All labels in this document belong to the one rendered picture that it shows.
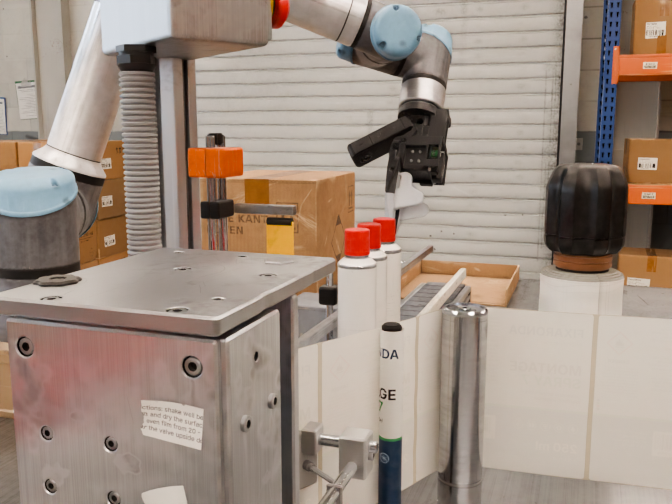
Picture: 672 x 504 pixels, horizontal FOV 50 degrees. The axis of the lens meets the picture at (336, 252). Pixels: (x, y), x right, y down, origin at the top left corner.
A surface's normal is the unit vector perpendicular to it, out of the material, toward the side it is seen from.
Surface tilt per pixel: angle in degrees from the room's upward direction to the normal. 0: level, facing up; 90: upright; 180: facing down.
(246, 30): 90
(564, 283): 92
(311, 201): 90
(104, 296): 0
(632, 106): 90
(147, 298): 0
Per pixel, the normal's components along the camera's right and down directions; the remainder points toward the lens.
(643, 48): -0.33, 0.18
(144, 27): -0.81, 0.10
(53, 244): 0.72, 0.12
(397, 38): 0.17, 0.17
